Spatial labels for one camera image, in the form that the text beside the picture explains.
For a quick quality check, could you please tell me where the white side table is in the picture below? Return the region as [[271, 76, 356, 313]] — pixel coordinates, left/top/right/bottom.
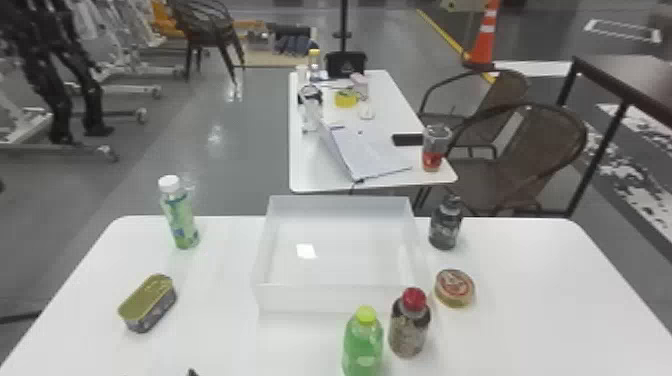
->
[[287, 69, 459, 195]]

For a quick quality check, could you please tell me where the white notebook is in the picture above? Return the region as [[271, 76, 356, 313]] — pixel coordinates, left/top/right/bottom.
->
[[316, 118, 414, 184]]

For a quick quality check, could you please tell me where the clear box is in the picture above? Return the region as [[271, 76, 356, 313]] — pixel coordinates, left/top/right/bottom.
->
[[250, 195, 433, 315]]

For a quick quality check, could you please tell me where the black phone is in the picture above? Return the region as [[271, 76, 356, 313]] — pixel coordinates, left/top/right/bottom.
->
[[391, 132, 425, 148]]

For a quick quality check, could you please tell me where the yellow tape roll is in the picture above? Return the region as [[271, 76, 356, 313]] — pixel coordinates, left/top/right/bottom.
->
[[334, 89, 365, 109]]

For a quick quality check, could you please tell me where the red cup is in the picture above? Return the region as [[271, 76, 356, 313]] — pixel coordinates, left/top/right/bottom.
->
[[421, 123, 453, 173]]

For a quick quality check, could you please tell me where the dark grey bottle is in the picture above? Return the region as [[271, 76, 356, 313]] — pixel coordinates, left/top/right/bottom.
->
[[428, 194, 464, 251]]

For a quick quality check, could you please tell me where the black bag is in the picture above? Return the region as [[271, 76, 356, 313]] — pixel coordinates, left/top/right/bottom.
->
[[324, 50, 368, 79]]

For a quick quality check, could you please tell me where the clear bottle with yellow cap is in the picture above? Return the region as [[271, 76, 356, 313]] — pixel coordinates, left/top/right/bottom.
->
[[307, 48, 323, 81]]

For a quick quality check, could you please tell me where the round red and gold can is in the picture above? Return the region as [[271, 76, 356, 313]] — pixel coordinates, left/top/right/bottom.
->
[[433, 268, 476, 309]]

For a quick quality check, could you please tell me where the brown bottle with red cap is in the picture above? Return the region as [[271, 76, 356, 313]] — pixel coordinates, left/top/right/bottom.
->
[[388, 286, 432, 359]]

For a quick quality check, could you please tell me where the green bottle with yellow cap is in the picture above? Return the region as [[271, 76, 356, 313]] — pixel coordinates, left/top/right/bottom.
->
[[341, 305, 385, 376]]

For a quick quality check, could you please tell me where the green bottle with white cap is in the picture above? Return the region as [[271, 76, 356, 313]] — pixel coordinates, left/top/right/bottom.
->
[[157, 174, 201, 251]]

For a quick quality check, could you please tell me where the brown wicker chair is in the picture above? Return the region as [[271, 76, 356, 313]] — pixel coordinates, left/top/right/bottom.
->
[[417, 69, 531, 130], [412, 102, 589, 218]]

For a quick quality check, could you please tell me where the dark wicker chair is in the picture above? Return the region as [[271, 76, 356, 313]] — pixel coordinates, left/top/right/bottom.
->
[[166, 0, 246, 84]]

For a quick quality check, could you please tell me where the orange traffic cone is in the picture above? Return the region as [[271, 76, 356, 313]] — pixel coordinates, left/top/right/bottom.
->
[[461, 0, 503, 73]]

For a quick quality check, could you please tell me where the yellow rectangular can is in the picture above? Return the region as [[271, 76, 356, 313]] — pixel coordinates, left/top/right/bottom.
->
[[117, 273, 178, 335]]

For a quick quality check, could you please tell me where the dark side table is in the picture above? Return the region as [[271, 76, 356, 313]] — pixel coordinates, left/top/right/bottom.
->
[[556, 54, 672, 219]]

